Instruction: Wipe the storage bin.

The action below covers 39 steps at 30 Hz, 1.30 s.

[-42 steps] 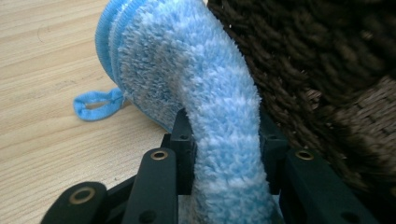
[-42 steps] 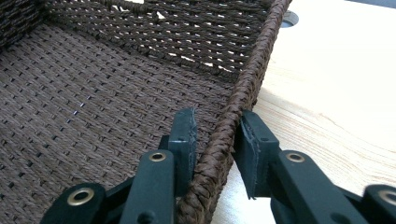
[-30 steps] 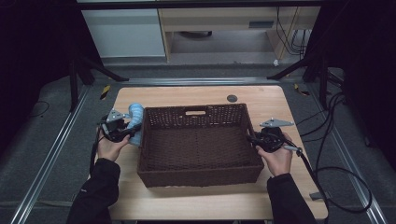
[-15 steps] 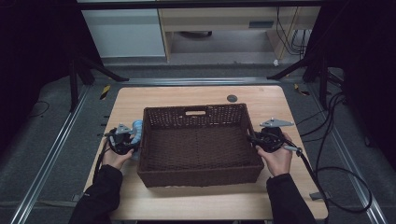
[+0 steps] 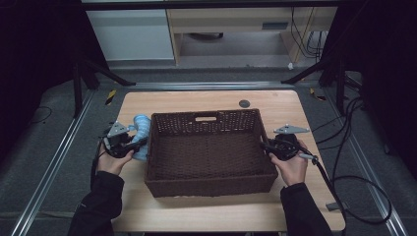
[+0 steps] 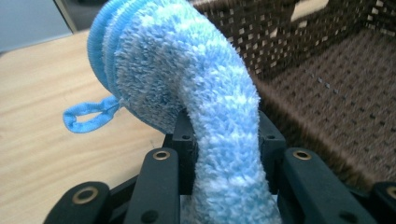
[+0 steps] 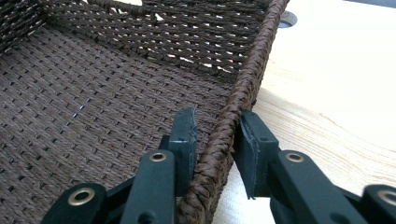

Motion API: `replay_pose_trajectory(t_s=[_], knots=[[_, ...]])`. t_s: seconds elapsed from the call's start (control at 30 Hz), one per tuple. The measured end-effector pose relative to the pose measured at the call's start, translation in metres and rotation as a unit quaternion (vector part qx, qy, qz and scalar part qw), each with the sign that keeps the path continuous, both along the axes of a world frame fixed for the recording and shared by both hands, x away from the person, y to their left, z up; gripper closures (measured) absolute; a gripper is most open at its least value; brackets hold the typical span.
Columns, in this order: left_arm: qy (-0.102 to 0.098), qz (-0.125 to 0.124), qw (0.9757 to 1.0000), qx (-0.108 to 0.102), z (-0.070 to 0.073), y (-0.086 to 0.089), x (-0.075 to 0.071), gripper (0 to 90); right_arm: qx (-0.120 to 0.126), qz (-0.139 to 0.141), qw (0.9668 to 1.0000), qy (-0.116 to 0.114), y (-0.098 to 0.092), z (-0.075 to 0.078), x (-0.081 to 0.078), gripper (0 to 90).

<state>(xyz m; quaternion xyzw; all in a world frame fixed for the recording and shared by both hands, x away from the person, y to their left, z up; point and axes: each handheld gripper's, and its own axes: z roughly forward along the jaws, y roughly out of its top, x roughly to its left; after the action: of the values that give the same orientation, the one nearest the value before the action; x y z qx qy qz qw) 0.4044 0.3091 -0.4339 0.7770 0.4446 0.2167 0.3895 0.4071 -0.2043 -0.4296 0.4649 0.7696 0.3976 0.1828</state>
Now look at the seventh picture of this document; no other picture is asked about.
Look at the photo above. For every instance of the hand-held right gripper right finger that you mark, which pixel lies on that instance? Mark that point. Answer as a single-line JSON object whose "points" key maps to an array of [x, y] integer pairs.
{"points": [[264, 168]]}

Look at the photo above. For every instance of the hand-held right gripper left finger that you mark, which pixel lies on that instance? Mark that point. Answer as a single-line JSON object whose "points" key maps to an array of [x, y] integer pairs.
{"points": [[155, 186]]}

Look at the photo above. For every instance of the brown woven basket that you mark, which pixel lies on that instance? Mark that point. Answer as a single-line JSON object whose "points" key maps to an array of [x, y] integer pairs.
{"points": [[93, 93]]}

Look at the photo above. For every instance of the grey round table grommet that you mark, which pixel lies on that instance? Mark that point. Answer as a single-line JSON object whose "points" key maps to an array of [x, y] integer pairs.
{"points": [[288, 20]]}

